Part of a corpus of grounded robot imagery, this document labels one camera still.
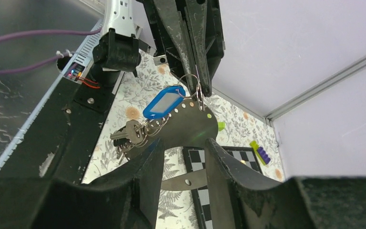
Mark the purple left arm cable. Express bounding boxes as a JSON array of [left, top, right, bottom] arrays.
[[0, 27, 103, 76]]

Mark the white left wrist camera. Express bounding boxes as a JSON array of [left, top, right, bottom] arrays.
[[153, 54, 168, 66]]

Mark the black grey chessboard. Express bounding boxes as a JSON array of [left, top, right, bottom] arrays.
[[183, 146, 262, 229]]

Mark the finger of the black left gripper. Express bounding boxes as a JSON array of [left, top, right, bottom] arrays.
[[154, 0, 194, 86], [186, 0, 212, 97]]

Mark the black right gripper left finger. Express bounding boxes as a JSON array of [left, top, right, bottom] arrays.
[[0, 139, 164, 229]]

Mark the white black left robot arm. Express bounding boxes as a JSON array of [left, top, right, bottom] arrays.
[[93, 0, 225, 97]]

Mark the floral table mat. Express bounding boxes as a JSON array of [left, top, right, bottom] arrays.
[[82, 52, 285, 229]]

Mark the purple yellow toy brick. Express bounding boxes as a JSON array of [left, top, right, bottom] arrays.
[[250, 141, 271, 165]]

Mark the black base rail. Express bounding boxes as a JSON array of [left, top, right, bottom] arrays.
[[0, 78, 119, 184]]

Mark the green arch toy block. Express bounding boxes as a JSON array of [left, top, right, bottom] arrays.
[[218, 122, 225, 131]]

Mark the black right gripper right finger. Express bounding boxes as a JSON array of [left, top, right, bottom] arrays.
[[204, 138, 366, 229]]

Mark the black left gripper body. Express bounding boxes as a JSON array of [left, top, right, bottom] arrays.
[[141, 0, 225, 76]]

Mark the blue capped key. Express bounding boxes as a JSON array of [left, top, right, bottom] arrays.
[[142, 85, 186, 120]]

